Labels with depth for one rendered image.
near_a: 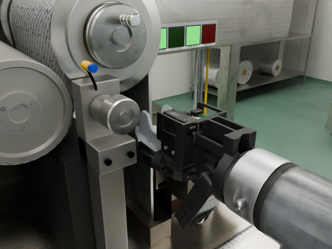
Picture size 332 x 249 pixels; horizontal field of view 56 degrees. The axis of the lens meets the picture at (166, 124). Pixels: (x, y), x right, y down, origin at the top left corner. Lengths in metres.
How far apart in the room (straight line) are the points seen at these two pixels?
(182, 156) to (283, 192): 0.13
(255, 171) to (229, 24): 0.76
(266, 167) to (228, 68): 1.02
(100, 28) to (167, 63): 3.50
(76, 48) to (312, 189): 0.28
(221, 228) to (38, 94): 0.40
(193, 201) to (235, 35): 0.74
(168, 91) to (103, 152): 3.62
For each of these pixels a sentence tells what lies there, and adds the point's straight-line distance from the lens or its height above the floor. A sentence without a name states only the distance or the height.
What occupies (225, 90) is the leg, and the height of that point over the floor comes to 0.92.
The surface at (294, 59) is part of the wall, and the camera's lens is 5.54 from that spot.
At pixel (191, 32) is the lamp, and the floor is 1.19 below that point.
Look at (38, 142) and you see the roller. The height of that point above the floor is 1.13.
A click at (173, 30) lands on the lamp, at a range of 0.86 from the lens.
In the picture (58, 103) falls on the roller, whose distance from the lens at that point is 0.40.
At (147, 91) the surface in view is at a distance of 0.46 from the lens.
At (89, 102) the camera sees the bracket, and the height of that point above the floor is 1.18.
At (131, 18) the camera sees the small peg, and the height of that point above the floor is 1.27.
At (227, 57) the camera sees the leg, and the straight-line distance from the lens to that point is 1.31.
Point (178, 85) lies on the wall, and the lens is 4.04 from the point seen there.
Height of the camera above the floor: 1.30
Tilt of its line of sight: 23 degrees down
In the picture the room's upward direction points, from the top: straight up
